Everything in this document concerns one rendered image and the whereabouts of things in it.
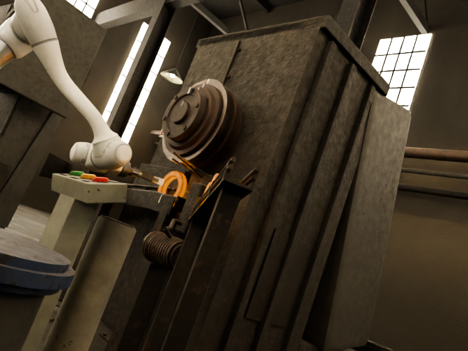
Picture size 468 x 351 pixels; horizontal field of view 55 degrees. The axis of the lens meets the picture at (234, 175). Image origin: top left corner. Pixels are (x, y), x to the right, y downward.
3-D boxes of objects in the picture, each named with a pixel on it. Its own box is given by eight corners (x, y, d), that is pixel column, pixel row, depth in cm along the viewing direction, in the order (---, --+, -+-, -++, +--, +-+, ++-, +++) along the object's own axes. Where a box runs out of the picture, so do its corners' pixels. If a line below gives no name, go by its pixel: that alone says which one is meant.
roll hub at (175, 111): (161, 140, 232) (181, 92, 237) (193, 143, 211) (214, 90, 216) (153, 136, 228) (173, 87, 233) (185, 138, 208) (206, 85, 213)
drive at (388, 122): (266, 344, 355) (334, 141, 385) (373, 402, 285) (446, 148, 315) (167, 324, 287) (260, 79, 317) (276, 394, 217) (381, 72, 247)
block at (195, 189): (190, 237, 209) (208, 189, 213) (200, 240, 203) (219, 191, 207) (173, 230, 202) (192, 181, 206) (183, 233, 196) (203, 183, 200)
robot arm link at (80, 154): (97, 175, 188) (113, 174, 179) (62, 164, 178) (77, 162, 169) (103, 151, 191) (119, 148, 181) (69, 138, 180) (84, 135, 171)
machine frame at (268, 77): (173, 322, 301) (260, 90, 332) (297, 399, 221) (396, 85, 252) (77, 302, 253) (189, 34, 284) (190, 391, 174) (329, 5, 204)
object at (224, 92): (159, 163, 244) (191, 86, 252) (214, 172, 209) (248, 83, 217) (150, 158, 240) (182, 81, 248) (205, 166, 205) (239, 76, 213)
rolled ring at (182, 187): (187, 173, 216) (192, 175, 219) (165, 168, 230) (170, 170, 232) (173, 208, 213) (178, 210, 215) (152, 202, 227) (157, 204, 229)
